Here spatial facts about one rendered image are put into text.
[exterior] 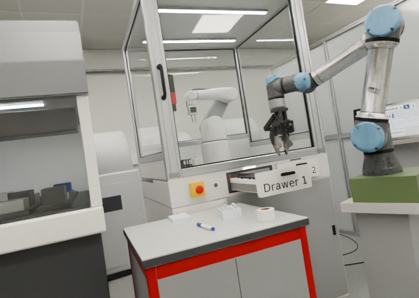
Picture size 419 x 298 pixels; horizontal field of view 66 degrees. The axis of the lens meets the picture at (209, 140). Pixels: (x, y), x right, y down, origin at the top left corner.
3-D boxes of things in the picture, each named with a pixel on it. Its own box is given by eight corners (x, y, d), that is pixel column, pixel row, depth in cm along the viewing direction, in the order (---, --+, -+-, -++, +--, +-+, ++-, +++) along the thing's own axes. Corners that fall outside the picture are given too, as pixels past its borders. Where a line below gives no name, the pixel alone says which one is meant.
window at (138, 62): (166, 151, 168) (143, -7, 171) (164, 151, 168) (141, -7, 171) (141, 158, 249) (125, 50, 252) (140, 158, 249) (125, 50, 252)
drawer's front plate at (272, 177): (312, 186, 153) (308, 163, 153) (259, 197, 142) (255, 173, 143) (310, 186, 155) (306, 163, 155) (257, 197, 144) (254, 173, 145)
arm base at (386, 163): (408, 168, 134) (404, 145, 134) (394, 174, 124) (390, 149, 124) (371, 171, 145) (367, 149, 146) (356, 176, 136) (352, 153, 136)
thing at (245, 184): (307, 184, 154) (304, 171, 154) (260, 193, 145) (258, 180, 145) (264, 181, 191) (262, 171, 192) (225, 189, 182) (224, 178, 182)
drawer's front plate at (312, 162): (320, 174, 194) (317, 157, 194) (280, 183, 184) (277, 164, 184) (318, 174, 196) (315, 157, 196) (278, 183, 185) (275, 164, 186)
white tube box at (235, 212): (242, 216, 137) (240, 207, 137) (223, 220, 135) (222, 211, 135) (235, 212, 149) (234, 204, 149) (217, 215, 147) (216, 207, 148)
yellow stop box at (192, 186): (206, 195, 164) (204, 181, 164) (192, 197, 161) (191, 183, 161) (202, 194, 169) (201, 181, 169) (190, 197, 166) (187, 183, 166)
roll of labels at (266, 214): (254, 220, 127) (252, 210, 127) (267, 216, 130) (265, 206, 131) (265, 222, 121) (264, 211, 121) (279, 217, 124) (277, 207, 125)
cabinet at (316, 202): (353, 305, 196) (332, 175, 199) (195, 369, 159) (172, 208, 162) (270, 263, 285) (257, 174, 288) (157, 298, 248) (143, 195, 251)
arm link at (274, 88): (278, 72, 141) (261, 76, 146) (282, 96, 140) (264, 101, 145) (285, 74, 147) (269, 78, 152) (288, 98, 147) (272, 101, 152)
